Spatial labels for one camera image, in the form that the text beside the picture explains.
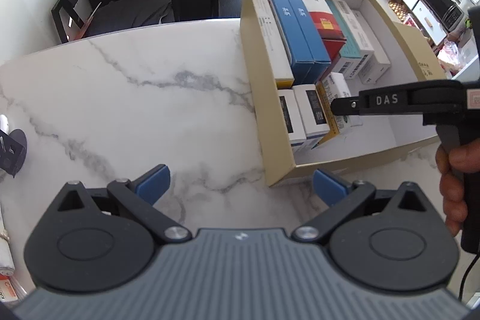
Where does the tan shoe box lid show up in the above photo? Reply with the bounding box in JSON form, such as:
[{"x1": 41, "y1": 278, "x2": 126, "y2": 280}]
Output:
[{"x1": 393, "y1": 22, "x2": 447, "y2": 81}]

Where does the rolled white cloth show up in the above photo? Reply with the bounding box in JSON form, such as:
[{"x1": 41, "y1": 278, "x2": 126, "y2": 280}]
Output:
[{"x1": 0, "y1": 212, "x2": 16, "y2": 277}]

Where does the black microwave oven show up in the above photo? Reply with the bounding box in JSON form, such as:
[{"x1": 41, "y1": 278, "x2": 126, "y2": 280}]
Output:
[{"x1": 423, "y1": 0, "x2": 464, "y2": 32}]

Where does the long white medicine box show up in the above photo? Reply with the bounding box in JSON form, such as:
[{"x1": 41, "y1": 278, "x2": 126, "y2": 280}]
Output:
[{"x1": 253, "y1": 0, "x2": 294, "y2": 88}]

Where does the white grey slim box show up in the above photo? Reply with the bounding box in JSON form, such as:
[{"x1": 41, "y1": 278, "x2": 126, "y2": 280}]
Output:
[{"x1": 352, "y1": 10, "x2": 391, "y2": 85}]

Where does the teal white bear medicine box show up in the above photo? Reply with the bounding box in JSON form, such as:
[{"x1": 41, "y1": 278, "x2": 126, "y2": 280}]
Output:
[{"x1": 326, "y1": 0, "x2": 363, "y2": 79}]

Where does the white strawberry medicine box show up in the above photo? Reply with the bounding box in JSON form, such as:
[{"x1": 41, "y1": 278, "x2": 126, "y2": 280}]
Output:
[{"x1": 277, "y1": 89, "x2": 307, "y2": 154}]

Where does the orange white tissue pack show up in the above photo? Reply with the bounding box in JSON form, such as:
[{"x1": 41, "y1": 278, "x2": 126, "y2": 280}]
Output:
[{"x1": 0, "y1": 274, "x2": 19, "y2": 304}]

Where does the person's right hand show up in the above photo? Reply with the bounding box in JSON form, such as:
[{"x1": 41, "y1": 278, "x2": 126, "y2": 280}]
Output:
[{"x1": 434, "y1": 138, "x2": 480, "y2": 237}]

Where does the yellow orange cartoon box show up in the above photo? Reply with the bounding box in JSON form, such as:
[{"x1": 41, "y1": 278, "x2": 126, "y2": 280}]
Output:
[{"x1": 316, "y1": 82, "x2": 340, "y2": 147}]

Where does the white box marked 24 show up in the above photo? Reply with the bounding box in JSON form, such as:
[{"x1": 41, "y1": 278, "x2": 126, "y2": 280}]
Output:
[{"x1": 322, "y1": 72, "x2": 363, "y2": 134}]

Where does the small white blue medicine box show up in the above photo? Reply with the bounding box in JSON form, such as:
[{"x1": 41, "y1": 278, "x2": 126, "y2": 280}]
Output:
[{"x1": 293, "y1": 85, "x2": 330, "y2": 150}]

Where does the tan cardboard shoe box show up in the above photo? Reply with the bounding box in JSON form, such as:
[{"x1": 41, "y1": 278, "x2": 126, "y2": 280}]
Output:
[{"x1": 240, "y1": 0, "x2": 444, "y2": 186}]

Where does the blue mask box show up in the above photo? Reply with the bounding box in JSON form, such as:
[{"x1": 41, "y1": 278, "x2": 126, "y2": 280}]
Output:
[{"x1": 269, "y1": 0, "x2": 313, "y2": 85}]

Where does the white blue tooth medicine box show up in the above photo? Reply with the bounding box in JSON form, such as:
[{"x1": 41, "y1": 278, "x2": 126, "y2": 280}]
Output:
[{"x1": 331, "y1": 0, "x2": 374, "y2": 79}]

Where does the black metal phone stand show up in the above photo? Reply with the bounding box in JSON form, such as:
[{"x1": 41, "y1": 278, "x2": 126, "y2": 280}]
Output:
[{"x1": 0, "y1": 129, "x2": 28, "y2": 177}]

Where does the red white bandage box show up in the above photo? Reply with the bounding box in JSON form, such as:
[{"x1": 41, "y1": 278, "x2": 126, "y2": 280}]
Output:
[{"x1": 302, "y1": 0, "x2": 344, "y2": 61}]

